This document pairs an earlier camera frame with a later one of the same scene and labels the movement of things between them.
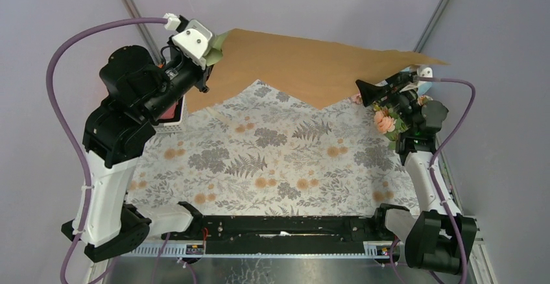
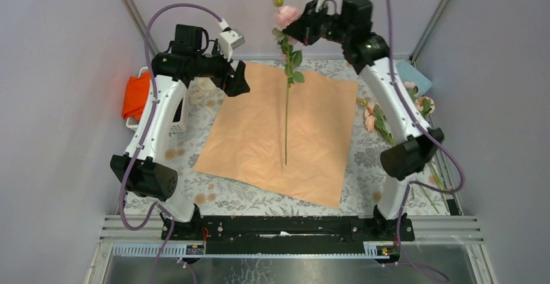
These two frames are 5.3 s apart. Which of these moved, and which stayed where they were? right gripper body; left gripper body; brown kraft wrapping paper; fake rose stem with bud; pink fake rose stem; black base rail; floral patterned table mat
Moved: left gripper body; right gripper body; brown kraft wrapping paper; pink fake rose stem; fake rose stem with bud
Stayed: black base rail; floral patterned table mat
